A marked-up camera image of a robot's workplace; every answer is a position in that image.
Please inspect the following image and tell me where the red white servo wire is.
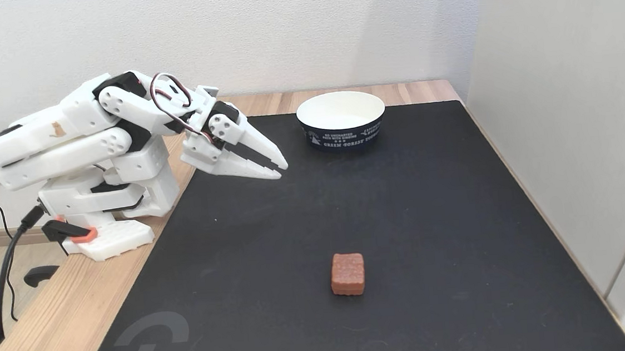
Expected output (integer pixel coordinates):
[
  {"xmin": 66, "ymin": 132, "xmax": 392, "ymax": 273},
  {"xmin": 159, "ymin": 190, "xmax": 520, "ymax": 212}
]
[{"xmin": 148, "ymin": 68, "xmax": 217, "ymax": 151}]

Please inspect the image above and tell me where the brown square block toy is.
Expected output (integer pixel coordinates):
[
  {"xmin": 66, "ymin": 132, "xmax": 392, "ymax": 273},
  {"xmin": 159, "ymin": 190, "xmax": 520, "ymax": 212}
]
[{"xmin": 328, "ymin": 251, "xmax": 367, "ymax": 298}]

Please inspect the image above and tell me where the black and orange table clamp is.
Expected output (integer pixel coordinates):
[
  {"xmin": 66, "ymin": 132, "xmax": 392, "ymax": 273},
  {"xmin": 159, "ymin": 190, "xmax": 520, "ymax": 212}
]
[{"xmin": 19, "ymin": 213, "xmax": 103, "ymax": 289}]

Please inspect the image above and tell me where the thick black cable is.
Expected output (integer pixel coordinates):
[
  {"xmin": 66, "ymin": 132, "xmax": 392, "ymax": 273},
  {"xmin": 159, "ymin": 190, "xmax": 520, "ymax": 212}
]
[{"xmin": 0, "ymin": 205, "xmax": 56, "ymax": 344}]

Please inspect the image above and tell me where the black desk mat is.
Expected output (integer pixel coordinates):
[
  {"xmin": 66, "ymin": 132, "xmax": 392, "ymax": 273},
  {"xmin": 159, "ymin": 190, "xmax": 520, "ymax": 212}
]
[{"xmin": 59, "ymin": 87, "xmax": 625, "ymax": 351}]

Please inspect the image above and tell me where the dark blue paper bowl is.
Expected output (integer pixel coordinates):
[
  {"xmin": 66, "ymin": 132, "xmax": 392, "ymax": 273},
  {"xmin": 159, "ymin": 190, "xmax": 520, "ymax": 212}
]
[{"xmin": 295, "ymin": 88, "xmax": 389, "ymax": 155}]

